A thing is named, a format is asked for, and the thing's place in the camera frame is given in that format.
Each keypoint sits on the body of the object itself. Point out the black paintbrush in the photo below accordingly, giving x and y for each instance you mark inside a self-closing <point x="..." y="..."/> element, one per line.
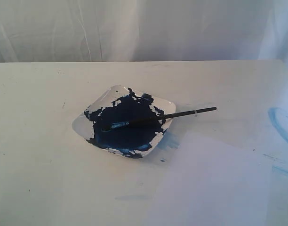
<point x="145" y="121"/>

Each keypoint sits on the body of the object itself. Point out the white square paint dish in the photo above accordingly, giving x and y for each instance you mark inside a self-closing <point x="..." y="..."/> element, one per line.
<point x="118" y="104"/>

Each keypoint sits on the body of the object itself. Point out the white paper sheet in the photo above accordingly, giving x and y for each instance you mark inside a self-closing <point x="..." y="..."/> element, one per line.
<point x="210" y="183"/>

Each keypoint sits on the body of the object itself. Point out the white backdrop curtain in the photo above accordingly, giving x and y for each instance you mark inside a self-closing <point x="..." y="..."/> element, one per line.
<point x="142" y="30"/>

